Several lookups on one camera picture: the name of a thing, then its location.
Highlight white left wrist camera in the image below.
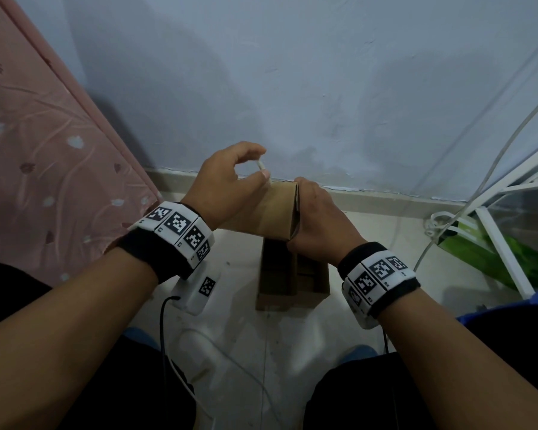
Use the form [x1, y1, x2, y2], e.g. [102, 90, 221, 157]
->
[170, 262, 223, 317]

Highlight person's right hand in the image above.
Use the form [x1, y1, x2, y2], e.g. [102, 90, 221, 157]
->
[286, 176, 369, 267]

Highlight white floor cable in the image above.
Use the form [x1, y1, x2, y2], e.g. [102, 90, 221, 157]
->
[168, 328, 288, 430]

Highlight black camera cable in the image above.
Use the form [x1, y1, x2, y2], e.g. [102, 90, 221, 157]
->
[382, 331, 398, 430]
[159, 295, 182, 430]

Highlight taped brown cardboard box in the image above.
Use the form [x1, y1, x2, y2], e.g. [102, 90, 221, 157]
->
[218, 179, 302, 242]

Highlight person's left hand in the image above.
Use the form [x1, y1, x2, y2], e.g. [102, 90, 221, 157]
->
[181, 142, 271, 231]

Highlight blue plastic bin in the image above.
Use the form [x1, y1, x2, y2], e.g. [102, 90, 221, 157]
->
[457, 293, 538, 325]

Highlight green plastic bag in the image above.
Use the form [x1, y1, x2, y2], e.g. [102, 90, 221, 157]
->
[437, 223, 538, 291]

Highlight thin grey wall cable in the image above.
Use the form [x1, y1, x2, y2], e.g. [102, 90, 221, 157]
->
[414, 84, 538, 274]

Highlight person's right blue shoe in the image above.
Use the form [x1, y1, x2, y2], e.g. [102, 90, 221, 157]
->
[336, 345, 380, 366]

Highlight pink floral bedsheet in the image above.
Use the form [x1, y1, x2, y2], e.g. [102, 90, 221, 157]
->
[0, 0, 162, 287]

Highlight wrist marker band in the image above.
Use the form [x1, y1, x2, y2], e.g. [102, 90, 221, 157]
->
[337, 241, 421, 330]
[116, 201, 216, 285]

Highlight left wrist marker band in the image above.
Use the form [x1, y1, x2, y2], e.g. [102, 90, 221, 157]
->
[116, 201, 216, 285]

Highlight coiled white cable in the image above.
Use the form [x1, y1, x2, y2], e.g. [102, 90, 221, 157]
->
[423, 211, 467, 240]

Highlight black right camera cable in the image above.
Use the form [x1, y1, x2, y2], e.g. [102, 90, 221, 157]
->
[382, 331, 398, 430]

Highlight white metal rack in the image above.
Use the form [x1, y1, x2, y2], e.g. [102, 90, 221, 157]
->
[453, 138, 538, 300]

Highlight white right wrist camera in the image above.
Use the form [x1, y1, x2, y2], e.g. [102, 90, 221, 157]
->
[346, 304, 382, 331]

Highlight right wrist marker band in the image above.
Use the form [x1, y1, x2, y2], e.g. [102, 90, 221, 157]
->
[337, 241, 421, 330]

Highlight black left camera cable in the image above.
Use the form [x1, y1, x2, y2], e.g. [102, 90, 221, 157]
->
[159, 295, 182, 430]

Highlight person's left forearm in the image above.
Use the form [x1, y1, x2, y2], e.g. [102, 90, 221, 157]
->
[0, 251, 158, 430]

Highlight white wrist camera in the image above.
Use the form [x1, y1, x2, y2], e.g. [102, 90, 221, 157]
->
[170, 262, 223, 317]
[346, 304, 382, 331]

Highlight person's right forearm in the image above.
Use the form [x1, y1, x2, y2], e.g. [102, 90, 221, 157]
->
[378, 288, 538, 430]

